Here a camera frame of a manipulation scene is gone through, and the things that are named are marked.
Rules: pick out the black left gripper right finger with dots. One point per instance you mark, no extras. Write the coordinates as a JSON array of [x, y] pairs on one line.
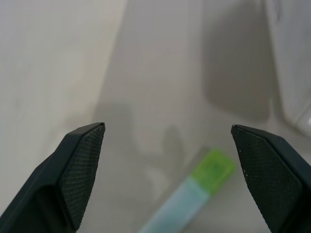
[[272, 174]]

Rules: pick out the green capped marker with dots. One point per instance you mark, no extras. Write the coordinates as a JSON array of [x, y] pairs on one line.
[[192, 194]]

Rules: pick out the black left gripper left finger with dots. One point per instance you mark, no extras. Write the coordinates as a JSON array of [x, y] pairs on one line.
[[60, 179]]

